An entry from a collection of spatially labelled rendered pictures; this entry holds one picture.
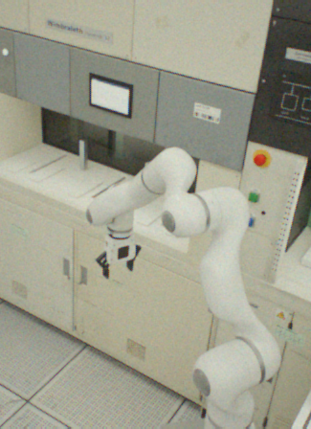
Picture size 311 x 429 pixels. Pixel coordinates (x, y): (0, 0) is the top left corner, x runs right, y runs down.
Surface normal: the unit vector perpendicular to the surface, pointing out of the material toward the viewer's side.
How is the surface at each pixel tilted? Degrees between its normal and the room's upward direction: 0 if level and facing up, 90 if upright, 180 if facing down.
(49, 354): 0
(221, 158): 90
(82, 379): 0
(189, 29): 90
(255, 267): 90
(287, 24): 90
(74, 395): 0
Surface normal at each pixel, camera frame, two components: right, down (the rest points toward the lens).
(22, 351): 0.07, -0.85
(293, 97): -0.53, 0.40
